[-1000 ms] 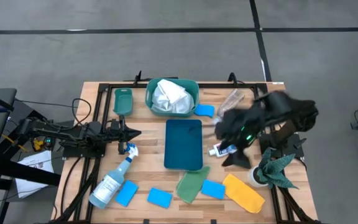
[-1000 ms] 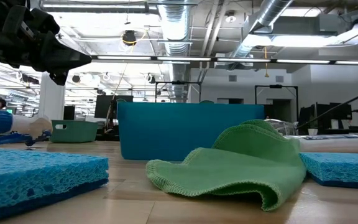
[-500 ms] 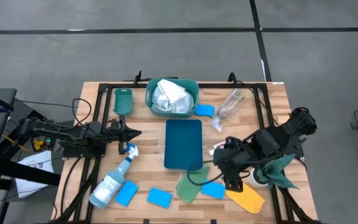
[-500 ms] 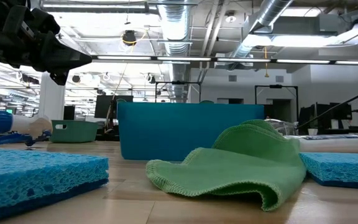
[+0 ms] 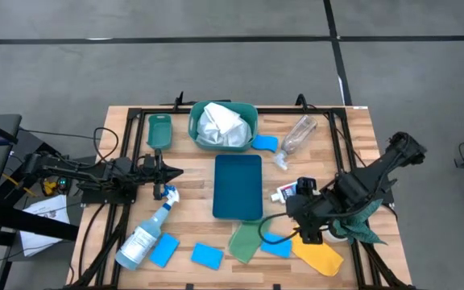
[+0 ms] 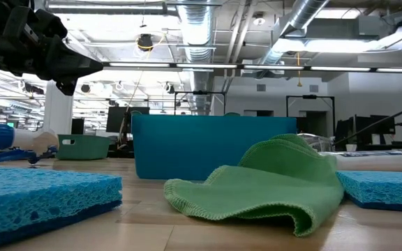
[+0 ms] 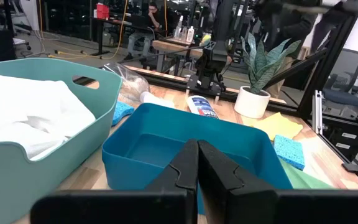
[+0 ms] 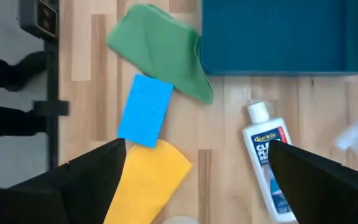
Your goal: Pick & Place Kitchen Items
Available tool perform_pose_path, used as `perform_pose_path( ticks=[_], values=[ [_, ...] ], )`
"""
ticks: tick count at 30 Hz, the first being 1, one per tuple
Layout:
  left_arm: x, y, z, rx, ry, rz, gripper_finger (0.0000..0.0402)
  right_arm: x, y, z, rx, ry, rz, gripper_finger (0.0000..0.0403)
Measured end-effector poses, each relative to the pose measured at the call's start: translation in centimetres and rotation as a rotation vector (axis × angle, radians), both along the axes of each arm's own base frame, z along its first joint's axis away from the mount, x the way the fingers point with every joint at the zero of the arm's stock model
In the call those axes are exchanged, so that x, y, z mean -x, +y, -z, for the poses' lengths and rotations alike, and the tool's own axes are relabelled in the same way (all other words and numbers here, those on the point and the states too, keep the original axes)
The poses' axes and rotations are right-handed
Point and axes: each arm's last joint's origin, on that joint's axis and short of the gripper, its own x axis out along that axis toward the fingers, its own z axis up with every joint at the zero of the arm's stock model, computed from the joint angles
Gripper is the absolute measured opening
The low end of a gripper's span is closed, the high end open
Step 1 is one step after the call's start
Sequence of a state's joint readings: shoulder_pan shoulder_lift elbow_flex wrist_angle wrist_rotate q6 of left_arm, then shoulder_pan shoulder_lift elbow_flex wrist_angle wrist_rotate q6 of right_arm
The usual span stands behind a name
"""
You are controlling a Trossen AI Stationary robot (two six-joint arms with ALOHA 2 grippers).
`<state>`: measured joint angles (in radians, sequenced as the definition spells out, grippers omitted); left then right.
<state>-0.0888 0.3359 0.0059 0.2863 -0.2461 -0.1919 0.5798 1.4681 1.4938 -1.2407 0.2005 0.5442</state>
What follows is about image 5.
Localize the large teal basket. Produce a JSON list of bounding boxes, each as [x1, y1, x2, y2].
[[188, 101, 259, 153]]

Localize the white cloth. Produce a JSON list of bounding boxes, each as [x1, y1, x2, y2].
[[195, 101, 253, 148]]

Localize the black table frame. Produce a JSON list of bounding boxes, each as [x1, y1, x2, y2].
[[60, 91, 418, 290]]

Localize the artificial green plant pot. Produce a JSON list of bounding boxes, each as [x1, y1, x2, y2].
[[331, 198, 388, 246]]

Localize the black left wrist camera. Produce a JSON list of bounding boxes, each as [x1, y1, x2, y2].
[[140, 152, 157, 170]]

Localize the light green cloth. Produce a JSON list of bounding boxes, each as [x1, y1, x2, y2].
[[227, 217, 274, 265]]

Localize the white round container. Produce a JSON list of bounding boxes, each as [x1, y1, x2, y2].
[[321, 225, 350, 244]]

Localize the blue-trigger spray bottle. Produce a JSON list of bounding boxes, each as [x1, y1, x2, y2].
[[114, 184, 181, 271]]

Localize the clear spray bottle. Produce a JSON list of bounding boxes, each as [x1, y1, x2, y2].
[[273, 114, 319, 171]]

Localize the small teal bin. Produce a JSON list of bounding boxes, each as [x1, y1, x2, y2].
[[147, 114, 174, 151]]

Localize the white papers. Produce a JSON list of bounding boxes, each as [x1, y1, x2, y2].
[[19, 194, 72, 258]]

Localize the yellow cloth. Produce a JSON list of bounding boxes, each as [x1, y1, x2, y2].
[[290, 233, 345, 278]]

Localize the blue sponge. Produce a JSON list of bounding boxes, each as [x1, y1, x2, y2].
[[251, 134, 280, 154], [190, 242, 226, 271], [148, 232, 181, 269], [259, 231, 294, 259]]

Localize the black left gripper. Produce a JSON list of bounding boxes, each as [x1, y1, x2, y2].
[[135, 148, 184, 201]]

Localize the white labelled bottle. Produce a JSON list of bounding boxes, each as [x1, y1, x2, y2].
[[270, 180, 300, 205]]

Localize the yellow cable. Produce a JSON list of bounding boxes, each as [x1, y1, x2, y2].
[[1, 172, 58, 198]]

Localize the black cable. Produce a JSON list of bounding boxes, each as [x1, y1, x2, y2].
[[20, 126, 120, 164], [258, 212, 297, 246]]

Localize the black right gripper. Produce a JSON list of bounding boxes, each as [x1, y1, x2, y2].
[[286, 188, 334, 245]]

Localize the blue plastic bin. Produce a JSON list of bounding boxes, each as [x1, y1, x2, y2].
[[212, 154, 264, 222]]

